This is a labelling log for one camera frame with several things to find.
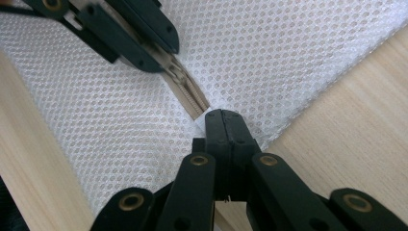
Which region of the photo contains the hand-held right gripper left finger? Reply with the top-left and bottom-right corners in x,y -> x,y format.
191,109 -> 232,202

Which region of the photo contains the white mesh zipper bag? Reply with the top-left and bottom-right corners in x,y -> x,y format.
0,0 -> 408,219

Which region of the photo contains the metal zipper pull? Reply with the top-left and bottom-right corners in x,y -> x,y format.
150,41 -> 193,88

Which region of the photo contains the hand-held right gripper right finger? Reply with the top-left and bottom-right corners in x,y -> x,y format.
220,109 -> 263,202

